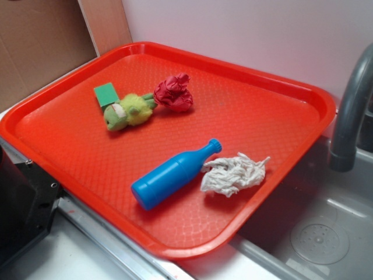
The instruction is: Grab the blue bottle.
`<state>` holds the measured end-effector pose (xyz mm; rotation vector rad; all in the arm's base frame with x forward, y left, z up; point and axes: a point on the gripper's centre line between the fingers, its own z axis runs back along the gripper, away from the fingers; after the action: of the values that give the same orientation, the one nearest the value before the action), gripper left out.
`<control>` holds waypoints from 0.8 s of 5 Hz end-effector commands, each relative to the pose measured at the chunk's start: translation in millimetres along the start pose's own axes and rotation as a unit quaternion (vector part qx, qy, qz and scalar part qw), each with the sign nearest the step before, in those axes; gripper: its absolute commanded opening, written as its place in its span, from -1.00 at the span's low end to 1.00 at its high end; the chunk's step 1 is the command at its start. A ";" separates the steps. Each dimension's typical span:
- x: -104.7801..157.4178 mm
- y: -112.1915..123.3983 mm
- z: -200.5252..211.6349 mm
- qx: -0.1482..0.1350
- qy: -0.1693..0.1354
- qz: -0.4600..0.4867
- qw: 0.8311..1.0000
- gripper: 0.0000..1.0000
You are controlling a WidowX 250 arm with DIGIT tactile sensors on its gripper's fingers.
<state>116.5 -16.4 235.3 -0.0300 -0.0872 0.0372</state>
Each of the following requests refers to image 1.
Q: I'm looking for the blue plastic bottle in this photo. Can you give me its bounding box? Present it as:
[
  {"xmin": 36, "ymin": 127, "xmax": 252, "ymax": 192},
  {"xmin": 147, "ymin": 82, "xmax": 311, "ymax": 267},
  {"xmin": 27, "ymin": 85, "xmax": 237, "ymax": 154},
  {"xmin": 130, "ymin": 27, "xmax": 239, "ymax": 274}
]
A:
[{"xmin": 131, "ymin": 139, "xmax": 222, "ymax": 211}]

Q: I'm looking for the orange plastic tray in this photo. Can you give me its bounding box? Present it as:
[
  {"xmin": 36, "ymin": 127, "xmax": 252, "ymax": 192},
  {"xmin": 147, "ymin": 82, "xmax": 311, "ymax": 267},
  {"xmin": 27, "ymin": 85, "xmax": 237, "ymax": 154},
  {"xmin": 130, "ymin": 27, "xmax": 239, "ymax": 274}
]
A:
[{"xmin": 1, "ymin": 43, "xmax": 336, "ymax": 260}]

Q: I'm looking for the crumpled red cloth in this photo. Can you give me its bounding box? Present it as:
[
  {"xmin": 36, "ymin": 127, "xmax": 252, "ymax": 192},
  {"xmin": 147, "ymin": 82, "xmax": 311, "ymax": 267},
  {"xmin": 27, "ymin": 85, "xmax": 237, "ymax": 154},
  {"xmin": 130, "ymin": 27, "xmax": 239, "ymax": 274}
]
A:
[{"xmin": 153, "ymin": 73, "xmax": 193, "ymax": 113}]

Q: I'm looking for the crumpled white cloth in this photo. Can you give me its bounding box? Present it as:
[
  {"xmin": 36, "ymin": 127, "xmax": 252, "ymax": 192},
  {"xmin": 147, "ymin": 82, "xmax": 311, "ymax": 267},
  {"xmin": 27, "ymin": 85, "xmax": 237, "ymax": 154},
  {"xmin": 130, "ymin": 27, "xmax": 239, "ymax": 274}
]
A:
[{"xmin": 200, "ymin": 152, "xmax": 270, "ymax": 198}]

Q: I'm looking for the green yellow plush toy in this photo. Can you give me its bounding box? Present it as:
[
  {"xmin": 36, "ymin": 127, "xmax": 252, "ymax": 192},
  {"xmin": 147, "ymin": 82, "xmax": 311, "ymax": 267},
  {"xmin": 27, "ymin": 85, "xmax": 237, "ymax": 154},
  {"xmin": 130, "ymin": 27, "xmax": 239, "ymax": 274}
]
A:
[{"xmin": 104, "ymin": 93, "xmax": 157, "ymax": 131}]

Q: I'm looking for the green rectangular block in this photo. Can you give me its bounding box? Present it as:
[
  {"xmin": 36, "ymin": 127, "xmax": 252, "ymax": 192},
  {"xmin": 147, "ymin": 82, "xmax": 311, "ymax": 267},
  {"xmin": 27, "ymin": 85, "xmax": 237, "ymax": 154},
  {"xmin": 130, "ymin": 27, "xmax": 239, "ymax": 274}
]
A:
[{"xmin": 94, "ymin": 83, "xmax": 119, "ymax": 111}]

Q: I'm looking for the grey toy faucet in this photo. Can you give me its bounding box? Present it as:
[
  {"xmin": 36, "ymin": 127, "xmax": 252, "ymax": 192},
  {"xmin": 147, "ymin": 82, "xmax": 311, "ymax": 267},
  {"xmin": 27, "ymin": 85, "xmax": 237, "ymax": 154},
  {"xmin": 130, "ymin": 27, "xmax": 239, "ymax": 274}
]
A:
[{"xmin": 328, "ymin": 44, "xmax": 372, "ymax": 172}]

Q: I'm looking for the grey plastic sink basin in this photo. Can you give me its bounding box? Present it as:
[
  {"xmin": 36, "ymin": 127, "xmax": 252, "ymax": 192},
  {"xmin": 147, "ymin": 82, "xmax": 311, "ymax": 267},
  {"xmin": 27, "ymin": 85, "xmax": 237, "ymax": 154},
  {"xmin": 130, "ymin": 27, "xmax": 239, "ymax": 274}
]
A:
[{"xmin": 231, "ymin": 127, "xmax": 372, "ymax": 279}]

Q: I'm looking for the round sink drain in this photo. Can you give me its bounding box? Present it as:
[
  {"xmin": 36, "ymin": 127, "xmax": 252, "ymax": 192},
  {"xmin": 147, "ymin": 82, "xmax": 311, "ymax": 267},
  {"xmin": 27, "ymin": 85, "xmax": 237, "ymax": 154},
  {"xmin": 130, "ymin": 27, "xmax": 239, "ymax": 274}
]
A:
[{"xmin": 290, "ymin": 222, "xmax": 350, "ymax": 265}]

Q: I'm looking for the brown cardboard panel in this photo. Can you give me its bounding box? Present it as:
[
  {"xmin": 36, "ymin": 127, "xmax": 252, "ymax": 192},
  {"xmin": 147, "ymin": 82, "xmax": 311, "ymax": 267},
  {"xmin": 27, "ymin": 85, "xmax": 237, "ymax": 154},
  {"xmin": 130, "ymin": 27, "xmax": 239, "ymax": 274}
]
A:
[{"xmin": 1, "ymin": 1, "xmax": 132, "ymax": 111}]

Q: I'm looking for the black robot mount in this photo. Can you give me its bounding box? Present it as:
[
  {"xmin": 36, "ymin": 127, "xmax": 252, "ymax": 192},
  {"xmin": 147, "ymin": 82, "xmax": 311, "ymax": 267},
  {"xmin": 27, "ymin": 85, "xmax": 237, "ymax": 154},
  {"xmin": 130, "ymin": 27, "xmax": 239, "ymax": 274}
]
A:
[{"xmin": 1, "ymin": 149, "xmax": 61, "ymax": 270}]

